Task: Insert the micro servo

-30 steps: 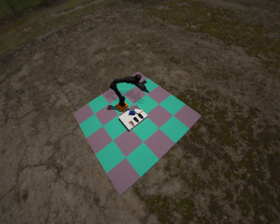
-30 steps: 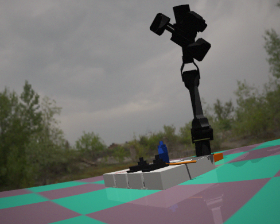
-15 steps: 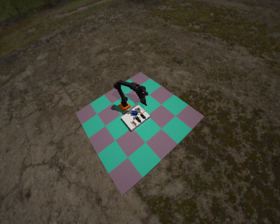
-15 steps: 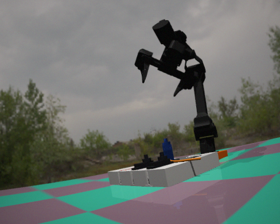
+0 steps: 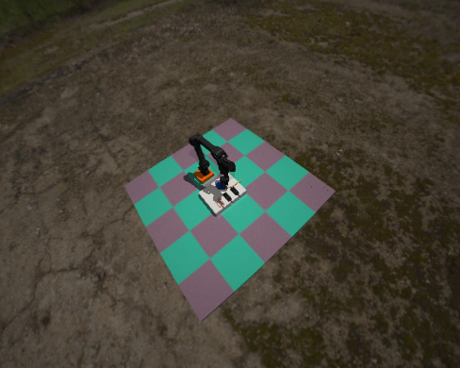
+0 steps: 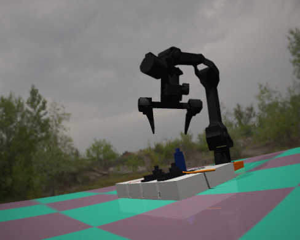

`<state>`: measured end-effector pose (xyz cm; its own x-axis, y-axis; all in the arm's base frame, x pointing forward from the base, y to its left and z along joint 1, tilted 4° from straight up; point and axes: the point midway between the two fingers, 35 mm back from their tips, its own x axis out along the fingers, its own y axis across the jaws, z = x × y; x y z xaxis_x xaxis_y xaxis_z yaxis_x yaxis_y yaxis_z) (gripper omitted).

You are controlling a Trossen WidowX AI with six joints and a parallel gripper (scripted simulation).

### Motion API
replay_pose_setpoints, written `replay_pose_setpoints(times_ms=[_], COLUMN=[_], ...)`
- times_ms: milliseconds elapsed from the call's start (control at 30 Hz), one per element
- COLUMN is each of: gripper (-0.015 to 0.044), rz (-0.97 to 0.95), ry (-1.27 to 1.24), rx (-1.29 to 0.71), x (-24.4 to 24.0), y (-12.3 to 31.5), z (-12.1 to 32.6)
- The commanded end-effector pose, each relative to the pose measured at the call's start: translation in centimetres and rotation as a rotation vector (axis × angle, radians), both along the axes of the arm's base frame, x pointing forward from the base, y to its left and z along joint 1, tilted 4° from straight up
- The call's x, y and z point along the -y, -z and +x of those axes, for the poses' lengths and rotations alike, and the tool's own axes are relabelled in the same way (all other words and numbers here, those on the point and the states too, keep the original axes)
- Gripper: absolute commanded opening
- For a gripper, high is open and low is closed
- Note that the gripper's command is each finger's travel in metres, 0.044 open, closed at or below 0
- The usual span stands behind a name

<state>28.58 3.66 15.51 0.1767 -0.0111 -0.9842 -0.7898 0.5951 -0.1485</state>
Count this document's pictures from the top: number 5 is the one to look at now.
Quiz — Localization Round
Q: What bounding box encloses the white flat deck plate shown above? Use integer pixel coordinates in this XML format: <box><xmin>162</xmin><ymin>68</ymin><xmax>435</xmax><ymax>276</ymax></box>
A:
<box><xmin>198</xmin><ymin>173</ymin><xmax>247</xmax><ymax>216</ymax></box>

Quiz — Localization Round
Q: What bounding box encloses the dark blue micro servo with orange cable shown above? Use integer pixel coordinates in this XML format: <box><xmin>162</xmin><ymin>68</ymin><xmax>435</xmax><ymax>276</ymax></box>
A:
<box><xmin>216</xmin><ymin>182</ymin><xmax>233</xmax><ymax>190</ymax></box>

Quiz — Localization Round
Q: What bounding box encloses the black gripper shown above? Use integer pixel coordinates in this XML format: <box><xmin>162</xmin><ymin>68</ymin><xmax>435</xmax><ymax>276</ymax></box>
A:
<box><xmin>219</xmin><ymin>167</ymin><xmax>229</xmax><ymax>186</ymax></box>

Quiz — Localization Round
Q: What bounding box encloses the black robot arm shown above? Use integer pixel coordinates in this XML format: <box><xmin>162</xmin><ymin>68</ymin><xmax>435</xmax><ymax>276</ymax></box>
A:
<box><xmin>189</xmin><ymin>134</ymin><xmax>236</xmax><ymax>176</ymax></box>

